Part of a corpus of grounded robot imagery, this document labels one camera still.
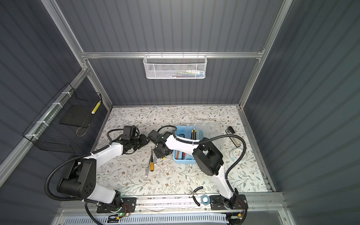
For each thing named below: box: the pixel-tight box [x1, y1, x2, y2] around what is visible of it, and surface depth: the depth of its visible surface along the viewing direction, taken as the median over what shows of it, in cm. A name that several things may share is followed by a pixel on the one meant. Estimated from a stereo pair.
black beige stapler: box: [225, 126, 241, 148], surface depth 100 cm
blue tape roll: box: [200, 194, 211, 206], surface depth 76 cm
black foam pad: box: [59, 104, 95, 128], surface depth 79 cm
